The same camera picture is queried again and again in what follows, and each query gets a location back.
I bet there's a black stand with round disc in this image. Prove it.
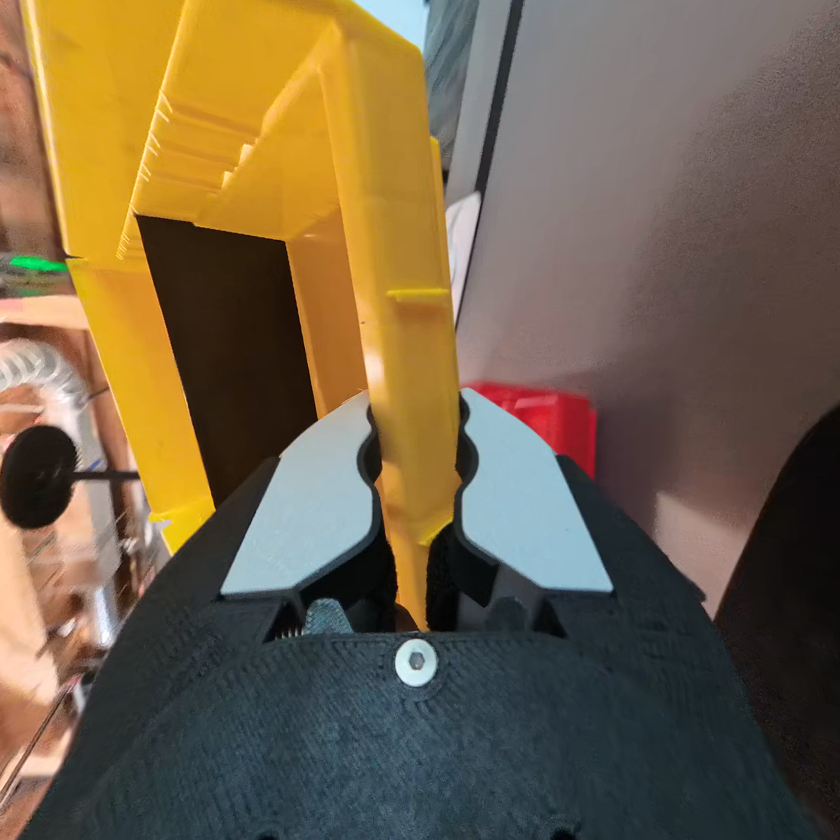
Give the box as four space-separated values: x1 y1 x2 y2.
0 425 142 530

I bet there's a black bin divider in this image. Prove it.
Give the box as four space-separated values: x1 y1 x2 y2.
134 215 320 511

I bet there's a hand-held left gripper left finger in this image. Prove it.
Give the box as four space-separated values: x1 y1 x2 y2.
220 392 383 599

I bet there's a red plastic bin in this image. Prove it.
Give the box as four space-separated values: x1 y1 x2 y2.
459 381 599 480

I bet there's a yellow plastic bin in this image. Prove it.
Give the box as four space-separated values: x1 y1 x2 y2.
23 0 463 634

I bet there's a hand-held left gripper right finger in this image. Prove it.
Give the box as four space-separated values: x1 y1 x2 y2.
451 387 616 598

